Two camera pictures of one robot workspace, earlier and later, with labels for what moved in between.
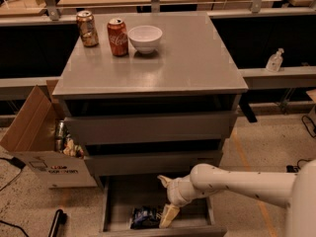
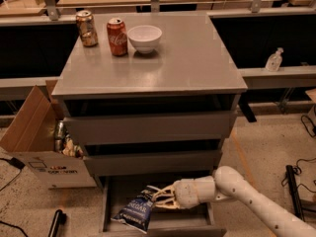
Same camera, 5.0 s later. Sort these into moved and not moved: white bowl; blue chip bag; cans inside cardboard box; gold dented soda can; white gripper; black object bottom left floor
Moved: blue chip bag; white gripper
Not moved: cans inside cardboard box; black object bottom left floor; gold dented soda can; white bowl
